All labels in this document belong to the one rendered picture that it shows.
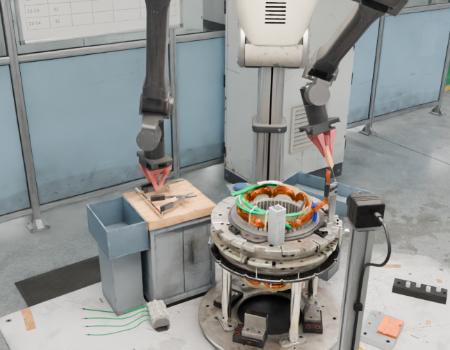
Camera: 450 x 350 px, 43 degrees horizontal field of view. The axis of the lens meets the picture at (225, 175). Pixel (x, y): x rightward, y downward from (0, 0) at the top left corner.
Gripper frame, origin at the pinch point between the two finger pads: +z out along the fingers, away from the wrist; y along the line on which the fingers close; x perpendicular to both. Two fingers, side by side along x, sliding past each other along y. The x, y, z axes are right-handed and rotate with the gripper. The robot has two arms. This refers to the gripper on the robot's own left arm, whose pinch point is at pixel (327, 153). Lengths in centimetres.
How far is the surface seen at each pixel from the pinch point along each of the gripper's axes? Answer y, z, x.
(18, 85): -82, -56, 194
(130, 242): -59, 5, -1
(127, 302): -65, 22, 8
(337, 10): 120, -48, 195
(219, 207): -35.1, 3.2, -5.3
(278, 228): -28.1, 7.2, -26.8
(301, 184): -3.5, 9.7, 16.3
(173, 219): -46.7, 3.2, -0.3
